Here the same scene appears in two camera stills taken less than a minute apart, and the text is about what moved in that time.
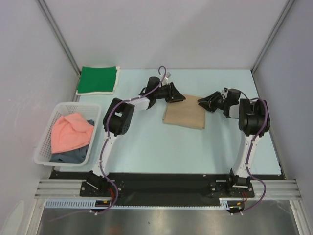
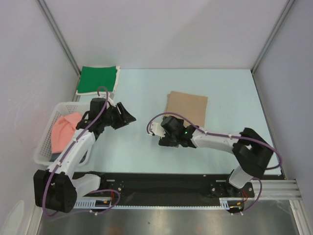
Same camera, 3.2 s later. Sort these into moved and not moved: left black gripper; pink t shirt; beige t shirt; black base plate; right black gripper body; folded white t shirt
Moved: left black gripper; right black gripper body
Not moved: pink t shirt; folded white t shirt; beige t shirt; black base plate
